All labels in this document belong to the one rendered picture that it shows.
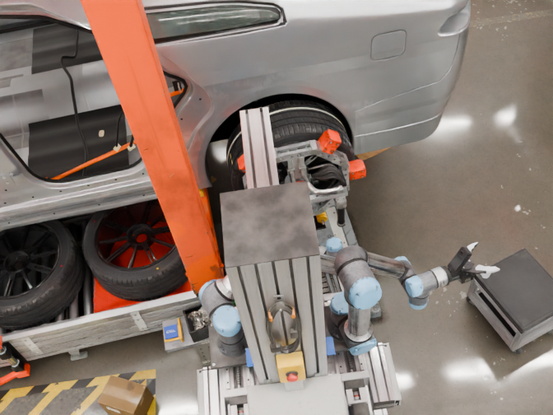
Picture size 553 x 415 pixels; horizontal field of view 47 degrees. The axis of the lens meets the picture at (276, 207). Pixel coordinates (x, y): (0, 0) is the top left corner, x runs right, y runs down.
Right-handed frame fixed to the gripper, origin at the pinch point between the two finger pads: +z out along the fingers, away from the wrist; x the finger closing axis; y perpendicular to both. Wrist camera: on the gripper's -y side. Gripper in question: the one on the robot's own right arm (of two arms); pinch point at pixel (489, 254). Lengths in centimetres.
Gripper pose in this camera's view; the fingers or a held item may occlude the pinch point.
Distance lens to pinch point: 264.4
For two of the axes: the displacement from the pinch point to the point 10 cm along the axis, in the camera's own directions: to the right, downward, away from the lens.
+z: 9.3, -3.3, 1.6
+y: 1.2, 6.9, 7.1
